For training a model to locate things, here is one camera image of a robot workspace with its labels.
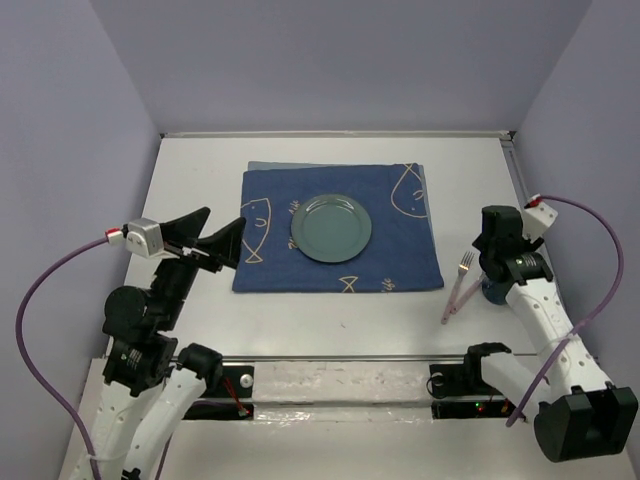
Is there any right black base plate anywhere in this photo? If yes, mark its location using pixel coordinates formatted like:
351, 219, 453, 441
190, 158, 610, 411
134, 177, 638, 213
425, 363, 515, 420

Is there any dark blue mug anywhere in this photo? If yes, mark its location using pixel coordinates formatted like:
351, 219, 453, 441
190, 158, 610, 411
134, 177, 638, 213
481, 276, 512, 306

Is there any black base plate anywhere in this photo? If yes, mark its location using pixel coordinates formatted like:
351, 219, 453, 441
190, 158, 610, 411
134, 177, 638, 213
425, 363, 515, 420
183, 364, 255, 421

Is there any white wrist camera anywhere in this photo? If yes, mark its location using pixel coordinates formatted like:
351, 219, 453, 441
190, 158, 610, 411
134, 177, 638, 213
521, 194, 558, 242
105, 218, 164, 259

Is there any pink handled fork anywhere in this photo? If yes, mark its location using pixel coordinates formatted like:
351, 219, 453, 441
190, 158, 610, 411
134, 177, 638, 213
441, 251, 475, 325

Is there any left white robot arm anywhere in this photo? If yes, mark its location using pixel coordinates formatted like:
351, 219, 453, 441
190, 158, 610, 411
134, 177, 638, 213
71, 207, 246, 479

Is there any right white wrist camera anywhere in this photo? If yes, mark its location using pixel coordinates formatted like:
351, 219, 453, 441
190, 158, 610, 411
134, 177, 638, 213
521, 194, 558, 242

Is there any teal ceramic plate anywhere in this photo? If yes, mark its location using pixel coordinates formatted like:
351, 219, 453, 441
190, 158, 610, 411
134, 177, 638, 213
290, 194, 373, 264

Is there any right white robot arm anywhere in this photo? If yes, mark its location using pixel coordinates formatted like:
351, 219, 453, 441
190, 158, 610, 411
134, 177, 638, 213
426, 196, 639, 463

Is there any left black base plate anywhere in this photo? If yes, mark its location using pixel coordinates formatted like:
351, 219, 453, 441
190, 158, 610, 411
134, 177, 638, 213
183, 364, 255, 421

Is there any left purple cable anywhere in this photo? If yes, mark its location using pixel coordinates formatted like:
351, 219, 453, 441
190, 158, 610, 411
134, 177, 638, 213
14, 234, 249, 480

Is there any pink handled spoon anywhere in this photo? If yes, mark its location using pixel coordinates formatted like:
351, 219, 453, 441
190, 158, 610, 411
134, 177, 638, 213
450, 278, 482, 315

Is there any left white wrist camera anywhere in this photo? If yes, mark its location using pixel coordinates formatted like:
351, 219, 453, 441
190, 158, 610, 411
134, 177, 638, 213
105, 218, 164, 259

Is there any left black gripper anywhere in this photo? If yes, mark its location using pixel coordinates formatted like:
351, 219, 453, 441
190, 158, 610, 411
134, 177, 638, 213
154, 204, 249, 326

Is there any blue embroidered cloth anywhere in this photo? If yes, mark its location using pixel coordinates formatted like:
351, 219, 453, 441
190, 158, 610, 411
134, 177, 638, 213
232, 163, 444, 293

